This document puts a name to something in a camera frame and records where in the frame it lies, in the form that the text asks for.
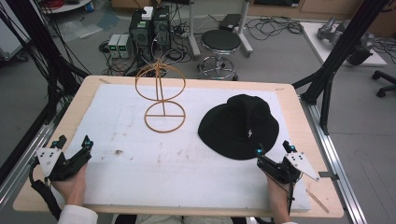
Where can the black office chair base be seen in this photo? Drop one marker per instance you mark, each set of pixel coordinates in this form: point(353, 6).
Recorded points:
point(384, 84)

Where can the grey metal bracket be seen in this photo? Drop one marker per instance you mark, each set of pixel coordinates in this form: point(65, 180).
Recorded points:
point(328, 175)

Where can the white foam mat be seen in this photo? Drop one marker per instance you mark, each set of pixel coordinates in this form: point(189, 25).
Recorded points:
point(162, 168)

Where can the aluminium rail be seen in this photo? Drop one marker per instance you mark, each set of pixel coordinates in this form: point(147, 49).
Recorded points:
point(25, 155)
point(336, 161)

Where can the person's left hand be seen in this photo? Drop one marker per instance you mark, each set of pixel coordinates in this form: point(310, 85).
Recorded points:
point(73, 188)

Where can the black flat box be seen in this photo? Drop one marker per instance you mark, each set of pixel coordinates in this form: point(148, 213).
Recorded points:
point(229, 22)

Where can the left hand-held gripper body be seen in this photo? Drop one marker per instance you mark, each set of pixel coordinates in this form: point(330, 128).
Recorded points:
point(49, 160)

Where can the black computer tower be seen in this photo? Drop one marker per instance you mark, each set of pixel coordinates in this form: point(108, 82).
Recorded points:
point(141, 34)
point(162, 28)

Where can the round white table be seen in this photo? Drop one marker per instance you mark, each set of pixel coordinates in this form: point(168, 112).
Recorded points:
point(67, 5)

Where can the white platform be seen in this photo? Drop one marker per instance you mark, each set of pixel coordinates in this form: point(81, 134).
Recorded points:
point(314, 43)

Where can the black bucket hat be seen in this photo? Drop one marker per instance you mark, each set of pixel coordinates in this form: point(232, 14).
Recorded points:
point(238, 124)

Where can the thin wooden stick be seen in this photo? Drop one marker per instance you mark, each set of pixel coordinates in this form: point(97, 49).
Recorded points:
point(317, 201)

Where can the white table legs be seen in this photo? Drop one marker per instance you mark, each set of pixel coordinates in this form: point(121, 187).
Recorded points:
point(194, 43)

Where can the white box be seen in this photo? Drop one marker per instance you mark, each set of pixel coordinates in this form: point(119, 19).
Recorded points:
point(147, 13)

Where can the grey power supply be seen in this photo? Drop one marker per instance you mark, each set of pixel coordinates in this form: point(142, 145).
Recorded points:
point(114, 45)
point(125, 45)

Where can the person's right hand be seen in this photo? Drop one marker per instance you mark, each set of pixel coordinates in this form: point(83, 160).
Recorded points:
point(278, 196)

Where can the black round stool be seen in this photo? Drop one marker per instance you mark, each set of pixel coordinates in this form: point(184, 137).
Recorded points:
point(220, 41)

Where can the black metal frame stand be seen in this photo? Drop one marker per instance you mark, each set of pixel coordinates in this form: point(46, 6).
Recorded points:
point(339, 53)
point(37, 56)

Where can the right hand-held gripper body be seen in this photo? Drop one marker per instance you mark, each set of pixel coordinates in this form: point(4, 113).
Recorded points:
point(297, 161)

